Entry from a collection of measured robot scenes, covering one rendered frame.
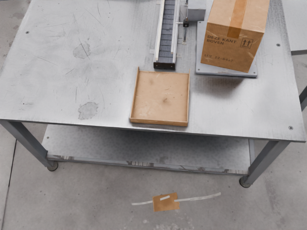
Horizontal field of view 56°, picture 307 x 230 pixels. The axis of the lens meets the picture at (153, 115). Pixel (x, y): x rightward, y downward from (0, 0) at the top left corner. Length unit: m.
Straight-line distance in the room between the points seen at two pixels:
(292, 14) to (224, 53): 0.61
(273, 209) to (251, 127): 0.91
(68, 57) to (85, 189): 0.96
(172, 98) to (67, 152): 0.92
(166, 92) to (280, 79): 0.57
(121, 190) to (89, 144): 0.39
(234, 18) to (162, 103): 0.49
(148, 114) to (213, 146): 0.74
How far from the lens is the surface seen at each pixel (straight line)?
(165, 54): 1.50
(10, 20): 3.36
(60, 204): 2.17
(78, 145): 2.03
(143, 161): 1.91
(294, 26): 1.85
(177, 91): 1.42
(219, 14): 1.36
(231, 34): 1.34
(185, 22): 1.53
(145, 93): 1.41
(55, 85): 1.54
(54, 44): 1.72
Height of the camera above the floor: 2.00
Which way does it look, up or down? 60 degrees down
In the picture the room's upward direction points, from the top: 3 degrees counter-clockwise
